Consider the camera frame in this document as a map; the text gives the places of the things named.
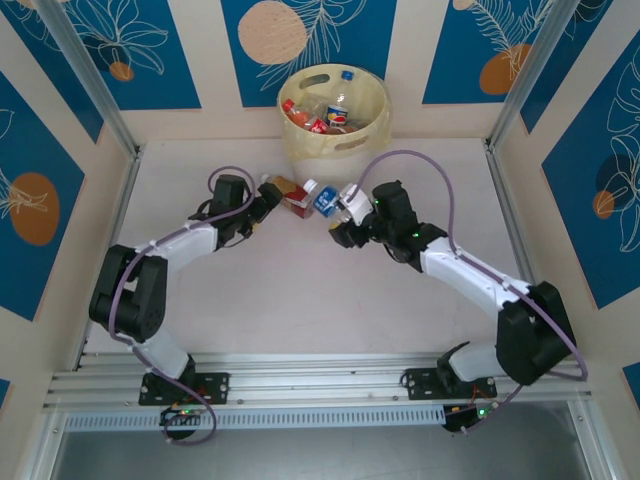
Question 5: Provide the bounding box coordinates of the blue label bottle white cap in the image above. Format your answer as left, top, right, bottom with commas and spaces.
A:
303, 178, 351, 227

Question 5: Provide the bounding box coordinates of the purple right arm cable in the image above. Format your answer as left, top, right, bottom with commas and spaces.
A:
355, 149, 590, 436

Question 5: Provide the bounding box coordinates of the red label cola bottle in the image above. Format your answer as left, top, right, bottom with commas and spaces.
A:
282, 98, 329, 135

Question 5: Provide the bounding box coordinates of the aluminium side rail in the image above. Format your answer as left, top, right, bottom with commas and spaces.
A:
74, 144, 146, 371
483, 142, 560, 360

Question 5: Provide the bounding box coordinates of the aluminium frame post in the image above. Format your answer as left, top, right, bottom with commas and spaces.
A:
483, 0, 584, 151
35, 0, 144, 160

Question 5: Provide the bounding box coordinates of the Pepsi bottle blue cap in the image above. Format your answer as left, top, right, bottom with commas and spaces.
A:
327, 69, 357, 129

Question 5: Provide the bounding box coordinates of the aluminium base rail beam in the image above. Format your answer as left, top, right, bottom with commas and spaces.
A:
42, 352, 594, 410

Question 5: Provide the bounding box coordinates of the white round bin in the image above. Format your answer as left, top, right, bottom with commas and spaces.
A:
277, 63, 393, 189

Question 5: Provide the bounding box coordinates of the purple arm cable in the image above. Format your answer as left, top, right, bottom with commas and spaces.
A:
107, 167, 254, 446
355, 149, 590, 436

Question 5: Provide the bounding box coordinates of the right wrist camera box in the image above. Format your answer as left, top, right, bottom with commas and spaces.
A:
337, 183, 374, 225

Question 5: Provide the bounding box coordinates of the grey slotted cable duct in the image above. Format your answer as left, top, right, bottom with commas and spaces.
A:
62, 405, 447, 432

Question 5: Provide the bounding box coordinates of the right circuit board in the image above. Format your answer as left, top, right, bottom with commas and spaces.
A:
443, 403, 496, 435

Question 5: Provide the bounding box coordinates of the circuit board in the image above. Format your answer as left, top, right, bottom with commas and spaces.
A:
159, 405, 207, 427
443, 403, 496, 435

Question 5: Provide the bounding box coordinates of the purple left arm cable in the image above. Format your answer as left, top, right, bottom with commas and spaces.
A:
107, 167, 254, 446

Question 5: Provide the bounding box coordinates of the brown tea bottle red label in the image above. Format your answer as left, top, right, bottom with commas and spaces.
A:
263, 173, 316, 220

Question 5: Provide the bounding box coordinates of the left circuit board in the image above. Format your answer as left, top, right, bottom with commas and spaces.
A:
159, 405, 207, 427

